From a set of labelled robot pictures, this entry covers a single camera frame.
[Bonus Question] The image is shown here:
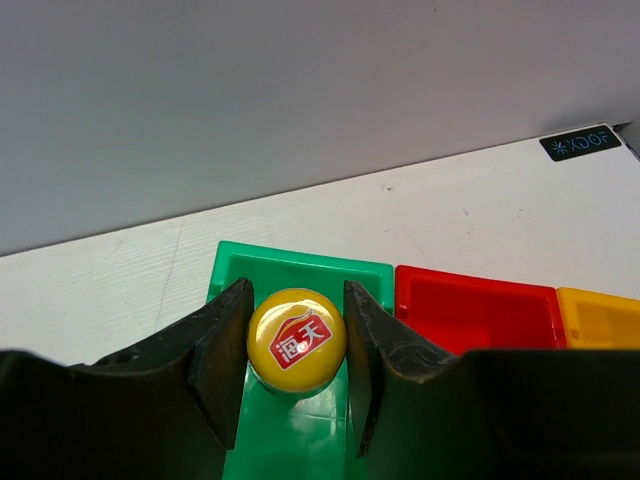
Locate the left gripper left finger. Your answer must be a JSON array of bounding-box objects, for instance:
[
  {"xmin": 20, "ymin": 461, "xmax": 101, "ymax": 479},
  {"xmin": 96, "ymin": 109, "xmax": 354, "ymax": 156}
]
[{"xmin": 72, "ymin": 278, "xmax": 254, "ymax": 450}]

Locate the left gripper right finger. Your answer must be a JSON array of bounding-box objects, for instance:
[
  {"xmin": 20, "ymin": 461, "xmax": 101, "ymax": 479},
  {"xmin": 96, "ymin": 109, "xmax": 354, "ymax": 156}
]
[{"xmin": 343, "ymin": 281, "xmax": 456, "ymax": 457}]

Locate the yellow cap sauce bottle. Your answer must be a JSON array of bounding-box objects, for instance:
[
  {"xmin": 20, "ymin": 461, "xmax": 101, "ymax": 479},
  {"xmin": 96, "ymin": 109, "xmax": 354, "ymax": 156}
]
[{"xmin": 246, "ymin": 288, "xmax": 347, "ymax": 397}]

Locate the red plastic bin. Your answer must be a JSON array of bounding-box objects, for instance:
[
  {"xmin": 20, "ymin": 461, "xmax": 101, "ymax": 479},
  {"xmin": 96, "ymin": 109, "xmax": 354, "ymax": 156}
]
[{"xmin": 395, "ymin": 265, "xmax": 567, "ymax": 355}]

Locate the green plastic bin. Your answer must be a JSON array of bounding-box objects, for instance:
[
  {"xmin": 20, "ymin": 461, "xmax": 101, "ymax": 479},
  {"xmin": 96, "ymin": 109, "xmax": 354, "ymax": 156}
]
[{"xmin": 207, "ymin": 241, "xmax": 394, "ymax": 479}]

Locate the yellow plastic bin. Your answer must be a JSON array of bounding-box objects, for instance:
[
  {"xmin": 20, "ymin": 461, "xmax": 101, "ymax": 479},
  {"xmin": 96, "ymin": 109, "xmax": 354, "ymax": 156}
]
[{"xmin": 557, "ymin": 287, "xmax": 640, "ymax": 350}]

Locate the right table logo sticker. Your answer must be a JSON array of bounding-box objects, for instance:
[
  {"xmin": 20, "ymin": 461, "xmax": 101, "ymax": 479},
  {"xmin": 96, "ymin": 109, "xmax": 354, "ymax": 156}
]
[{"xmin": 539, "ymin": 124, "xmax": 622, "ymax": 162}]

